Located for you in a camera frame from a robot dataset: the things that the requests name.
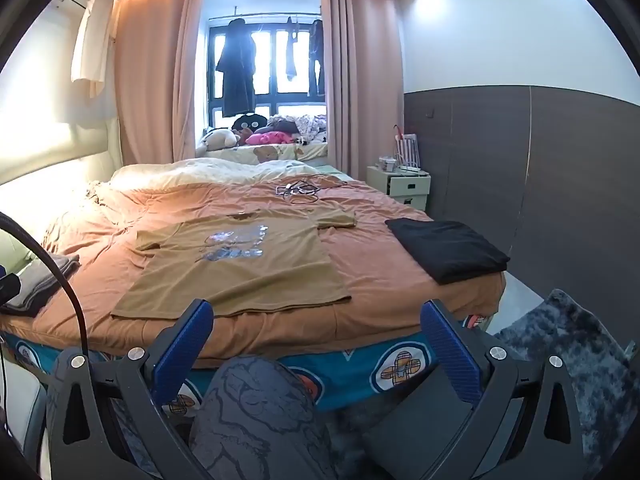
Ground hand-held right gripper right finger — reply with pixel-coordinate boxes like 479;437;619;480
420;300;586;480

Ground beige padded headboard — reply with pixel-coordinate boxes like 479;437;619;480
0;120;123;201

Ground white hanging shirt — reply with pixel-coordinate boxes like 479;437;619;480
70;0;116;98

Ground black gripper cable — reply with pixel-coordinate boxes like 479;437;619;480
0;211;83;356

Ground black folded cloth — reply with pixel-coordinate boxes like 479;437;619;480
385;217;511;286

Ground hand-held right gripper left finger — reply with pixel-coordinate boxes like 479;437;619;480
45;299;221;480

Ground white duvet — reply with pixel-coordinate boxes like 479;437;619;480
110;157;321;191

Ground grey fluffy rug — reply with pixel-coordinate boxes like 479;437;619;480
492;289;638;466

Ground black cable bundle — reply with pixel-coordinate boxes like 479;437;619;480
276;175;346;206

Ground grey folded clothes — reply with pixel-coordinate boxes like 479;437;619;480
0;254;81;317

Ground person's leg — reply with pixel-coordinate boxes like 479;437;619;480
187;355;341;480

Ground cream nightstand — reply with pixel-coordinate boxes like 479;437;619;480
366;165;432;211

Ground white plush toy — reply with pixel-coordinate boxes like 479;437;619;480
202;128;240;152

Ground pink curtain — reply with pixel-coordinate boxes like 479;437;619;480
115;0;208;166
320;0;405;181

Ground dark hanging garment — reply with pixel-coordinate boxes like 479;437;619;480
308;19;326;95
285;17;303;82

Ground pile of clothes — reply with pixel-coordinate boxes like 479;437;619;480
267;115;328;143

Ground clothes rail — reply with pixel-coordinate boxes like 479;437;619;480
209;7;321;23

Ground orange blanket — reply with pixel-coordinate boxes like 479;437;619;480
40;172;507;361

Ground brown t-shirt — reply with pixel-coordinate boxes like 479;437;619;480
111;212;357;321

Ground black plush toy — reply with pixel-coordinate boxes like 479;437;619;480
231;114;267;133

